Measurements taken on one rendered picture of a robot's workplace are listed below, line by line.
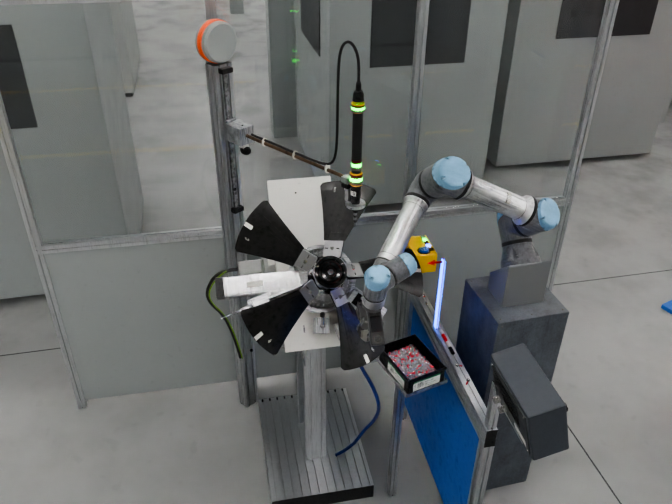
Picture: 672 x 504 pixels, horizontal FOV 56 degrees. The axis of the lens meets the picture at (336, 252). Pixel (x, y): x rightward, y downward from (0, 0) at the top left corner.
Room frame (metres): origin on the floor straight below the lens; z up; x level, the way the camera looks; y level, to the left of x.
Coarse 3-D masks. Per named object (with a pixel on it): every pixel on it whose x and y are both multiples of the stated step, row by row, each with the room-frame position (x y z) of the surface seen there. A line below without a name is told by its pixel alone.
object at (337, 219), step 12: (324, 192) 2.16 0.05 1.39; (372, 192) 2.09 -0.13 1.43; (324, 204) 2.13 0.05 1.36; (336, 204) 2.10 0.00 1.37; (324, 216) 2.10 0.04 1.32; (336, 216) 2.06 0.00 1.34; (348, 216) 2.04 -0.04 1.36; (324, 228) 2.06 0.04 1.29; (336, 228) 2.03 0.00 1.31; (348, 228) 2.00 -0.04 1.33; (324, 240) 2.04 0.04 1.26; (336, 240) 2.00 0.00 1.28
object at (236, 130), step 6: (228, 120) 2.39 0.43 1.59; (234, 120) 2.41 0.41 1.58; (240, 120) 2.41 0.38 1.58; (228, 126) 2.36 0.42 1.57; (234, 126) 2.35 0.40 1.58; (240, 126) 2.35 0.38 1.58; (246, 126) 2.35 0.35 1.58; (252, 126) 2.36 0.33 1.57; (228, 132) 2.36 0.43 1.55; (234, 132) 2.34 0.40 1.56; (240, 132) 2.32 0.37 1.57; (246, 132) 2.34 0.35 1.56; (252, 132) 2.36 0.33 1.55; (228, 138) 2.37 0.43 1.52; (234, 138) 2.34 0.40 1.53; (240, 138) 2.32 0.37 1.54; (246, 138) 2.34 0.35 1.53; (240, 144) 2.32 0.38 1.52
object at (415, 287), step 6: (408, 252) 2.06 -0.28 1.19; (360, 264) 1.98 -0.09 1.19; (366, 264) 1.98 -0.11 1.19; (372, 264) 1.98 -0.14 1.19; (414, 276) 1.95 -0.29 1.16; (420, 276) 1.95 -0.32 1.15; (402, 282) 1.91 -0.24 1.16; (408, 282) 1.91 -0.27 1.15; (414, 282) 1.92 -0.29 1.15; (420, 282) 1.93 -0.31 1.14; (402, 288) 1.88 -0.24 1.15; (408, 288) 1.89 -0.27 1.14; (414, 288) 1.90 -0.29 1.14; (420, 288) 1.90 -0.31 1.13; (414, 294) 1.87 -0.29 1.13; (420, 294) 1.88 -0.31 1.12
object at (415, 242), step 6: (414, 240) 2.34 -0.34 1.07; (420, 240) 2.34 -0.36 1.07; (408, 246) 2.30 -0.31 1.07; (414, 246) 2.29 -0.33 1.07; (420, 246) 2.29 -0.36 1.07; (426, 246) 2.29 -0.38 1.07; (432, 246) 2.30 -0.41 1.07; (414, 252) 2.25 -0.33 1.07; (420, 252) 2.24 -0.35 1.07; (432, 252) 2.25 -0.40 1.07; (420, 258) 2.22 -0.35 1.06; (426, 258) 2.23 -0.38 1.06; (432, 258) 2.23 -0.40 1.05; (420, 264) 2.22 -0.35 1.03; (426, 264) 2.23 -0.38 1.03; (426, 270) 2.23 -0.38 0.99; (432, 270) 2.23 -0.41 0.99
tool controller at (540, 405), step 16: (496, 352) 1.44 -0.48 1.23; (512, 352) 1.43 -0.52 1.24; (528, 352) 1.42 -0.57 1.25; (496, 368) 1.39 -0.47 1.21; (512, 368) 1.37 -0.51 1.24; (528, 368) 1.36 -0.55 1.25; (496, 384) 1.40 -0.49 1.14; (512, 384) 1.31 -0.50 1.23; (528, 384) 1.30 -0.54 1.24; (544, 384) 1.29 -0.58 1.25; (496, 400) 1.39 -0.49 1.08; (512, 400) 1.28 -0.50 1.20; (528, 400) 1.25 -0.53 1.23; (544, 400) 1.24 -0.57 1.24; (560, 400) 1.23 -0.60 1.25; (512, 416) 1.31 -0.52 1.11; (528, 416) 1.19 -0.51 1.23; (544, 416) 1.20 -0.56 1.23; (560, 416) 1.21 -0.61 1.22; (528, 432) 1.20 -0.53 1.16; (544, 432) 1.20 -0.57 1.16; (560, 432) 1.21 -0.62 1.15; (528, 448) 1.21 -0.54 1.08; (544, 448) 1.20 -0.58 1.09; (560, 448) 1.21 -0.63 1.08
